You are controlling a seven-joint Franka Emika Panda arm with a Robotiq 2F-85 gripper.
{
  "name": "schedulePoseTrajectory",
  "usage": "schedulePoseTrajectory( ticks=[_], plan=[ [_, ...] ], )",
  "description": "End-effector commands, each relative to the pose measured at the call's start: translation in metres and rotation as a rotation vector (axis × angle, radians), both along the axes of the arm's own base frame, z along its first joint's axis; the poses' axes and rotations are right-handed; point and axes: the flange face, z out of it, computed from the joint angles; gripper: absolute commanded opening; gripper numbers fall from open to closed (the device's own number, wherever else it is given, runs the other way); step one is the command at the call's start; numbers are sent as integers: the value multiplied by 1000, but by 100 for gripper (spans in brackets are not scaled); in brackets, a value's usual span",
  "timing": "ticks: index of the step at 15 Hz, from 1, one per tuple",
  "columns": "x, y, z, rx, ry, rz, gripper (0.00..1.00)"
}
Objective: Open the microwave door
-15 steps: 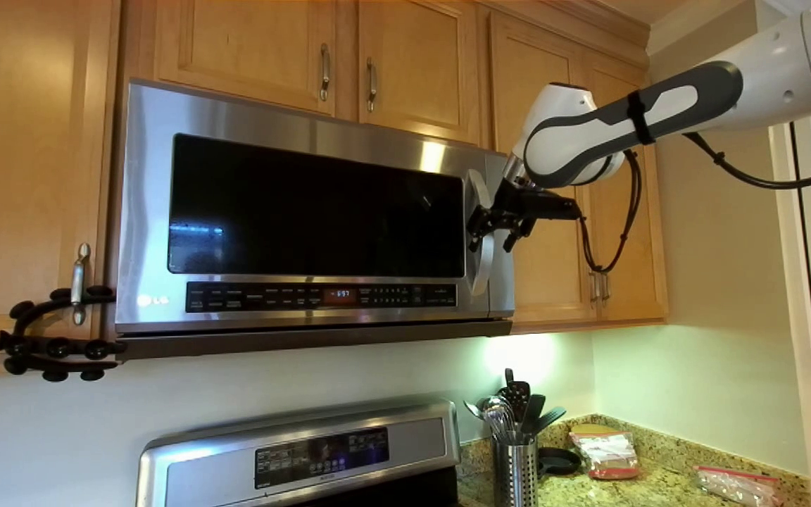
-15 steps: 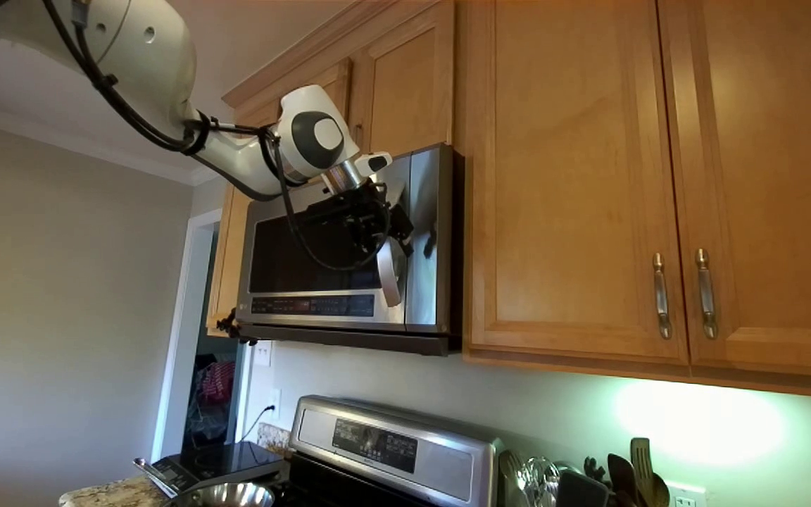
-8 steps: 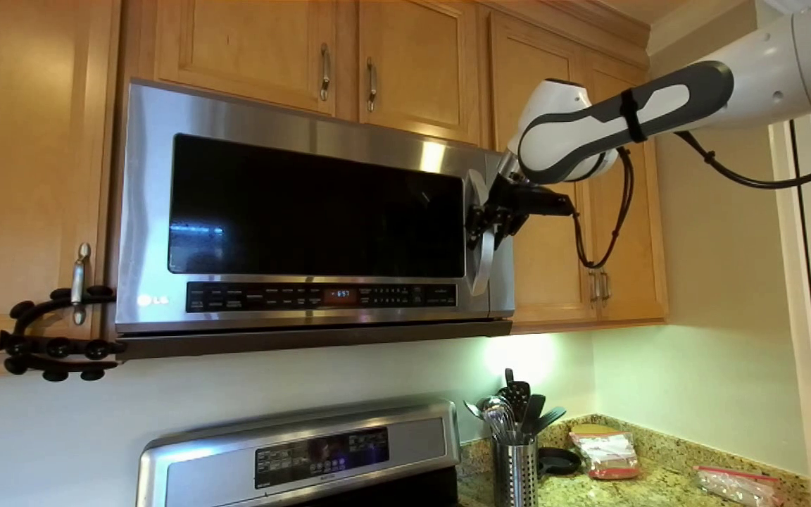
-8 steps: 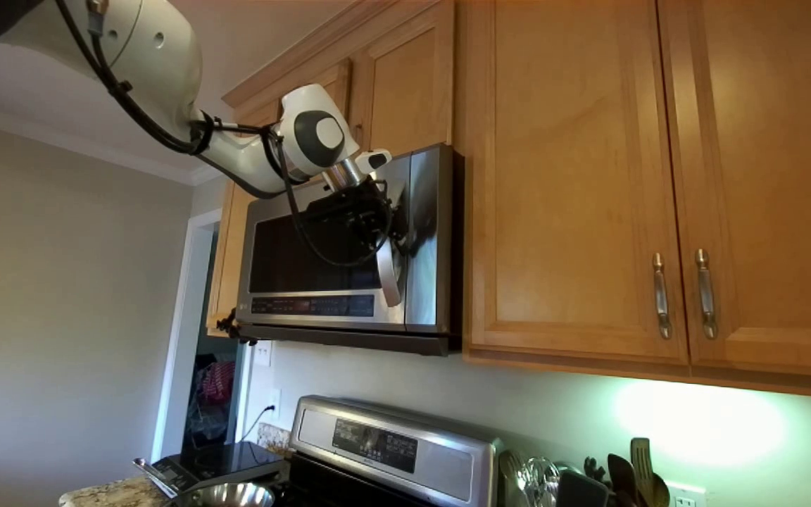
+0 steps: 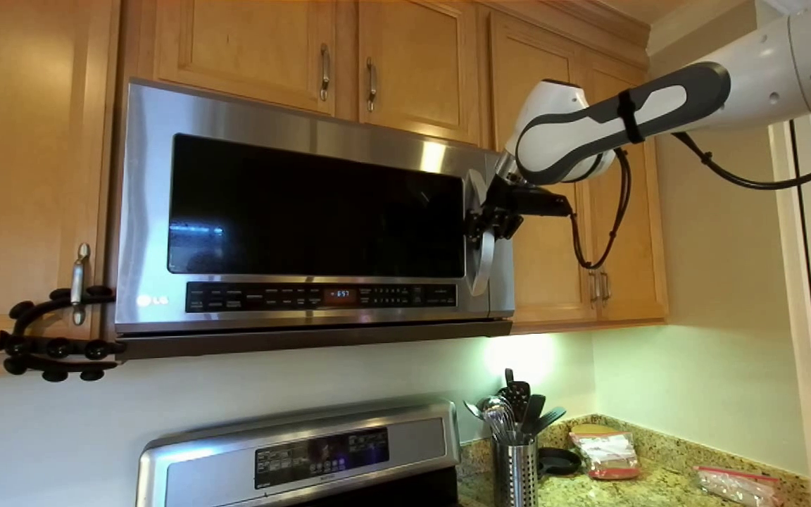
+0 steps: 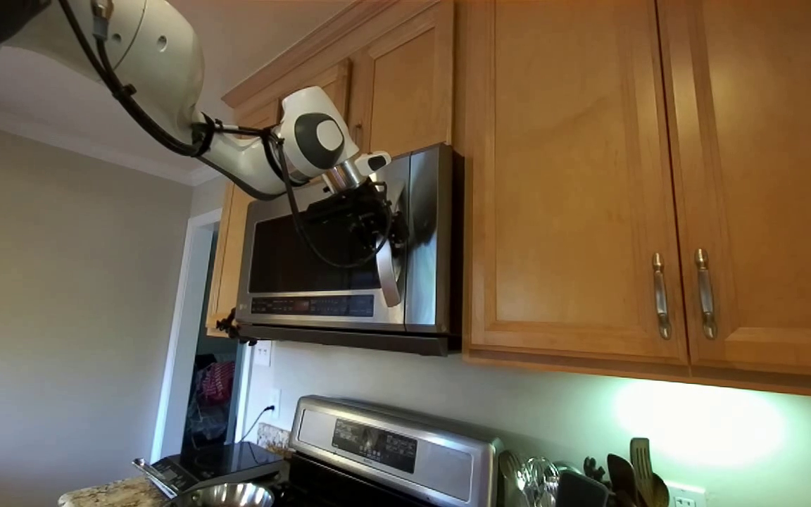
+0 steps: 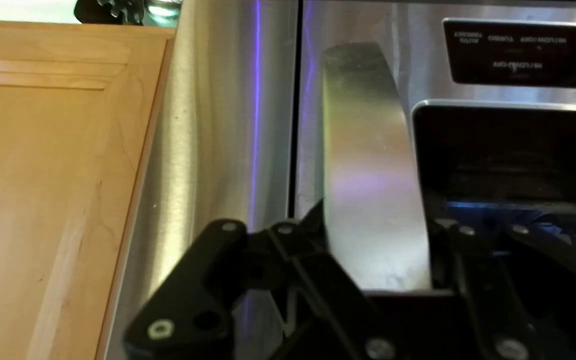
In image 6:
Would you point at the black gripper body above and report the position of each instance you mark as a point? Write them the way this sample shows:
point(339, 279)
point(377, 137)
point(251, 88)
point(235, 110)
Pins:
point(362, 209)

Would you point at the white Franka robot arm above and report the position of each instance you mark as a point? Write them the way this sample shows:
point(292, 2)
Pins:
point(142, 57)

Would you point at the stainless steel microwave housing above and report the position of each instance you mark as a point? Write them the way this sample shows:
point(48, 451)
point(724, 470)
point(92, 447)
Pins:
point(349, 336)

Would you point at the wooden cabinet door above microwave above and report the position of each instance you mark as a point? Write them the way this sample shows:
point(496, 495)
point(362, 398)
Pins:
point(406, 95)
point(331, 85)

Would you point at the wooden cabinet door with tripod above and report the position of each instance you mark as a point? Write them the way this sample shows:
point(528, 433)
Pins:
point(225, 263)

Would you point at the wooden cabinet door beside microwave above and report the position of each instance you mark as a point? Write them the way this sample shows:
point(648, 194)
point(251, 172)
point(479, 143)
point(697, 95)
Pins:
point(565, 188)

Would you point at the black flexible tripod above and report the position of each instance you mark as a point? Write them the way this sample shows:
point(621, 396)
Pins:
point(230, 325)

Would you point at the stainless steel stove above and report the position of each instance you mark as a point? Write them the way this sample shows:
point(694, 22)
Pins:
point(386, 451)

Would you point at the metal mixing bowl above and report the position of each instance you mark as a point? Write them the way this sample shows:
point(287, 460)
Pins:
point(225, 495)

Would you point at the black kitchen utensil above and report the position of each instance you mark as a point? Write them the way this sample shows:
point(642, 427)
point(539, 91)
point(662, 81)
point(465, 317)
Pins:
point(622, 481)

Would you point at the white door frame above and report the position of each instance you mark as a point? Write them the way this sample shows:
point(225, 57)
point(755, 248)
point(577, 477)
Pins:
point(180, 327)

